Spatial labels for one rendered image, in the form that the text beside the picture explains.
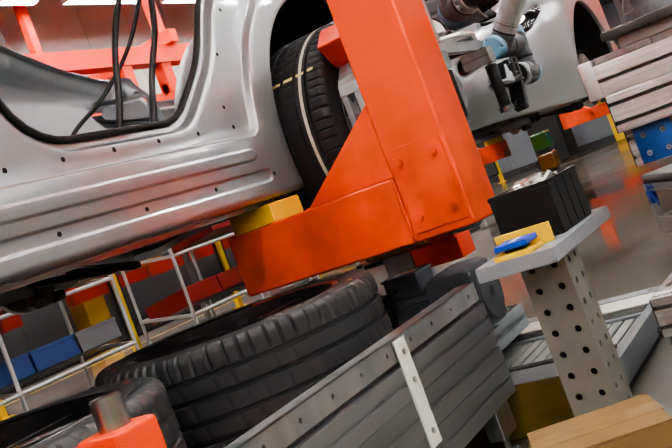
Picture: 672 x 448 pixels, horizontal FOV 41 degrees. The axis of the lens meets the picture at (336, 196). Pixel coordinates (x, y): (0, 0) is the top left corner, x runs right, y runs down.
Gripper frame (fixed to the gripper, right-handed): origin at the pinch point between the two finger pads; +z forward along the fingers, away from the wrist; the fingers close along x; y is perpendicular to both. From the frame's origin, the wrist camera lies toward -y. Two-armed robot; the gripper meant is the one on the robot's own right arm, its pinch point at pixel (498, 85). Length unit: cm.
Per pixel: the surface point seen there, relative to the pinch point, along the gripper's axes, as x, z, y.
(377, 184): -10, 71, -15
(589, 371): 25, 79, -67
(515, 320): -23, -3, -70
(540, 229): 27, 83, -35
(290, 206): -42, 62, -12
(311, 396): 1, 138, -44
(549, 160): 24, 53, -24
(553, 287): 24, 79, -48
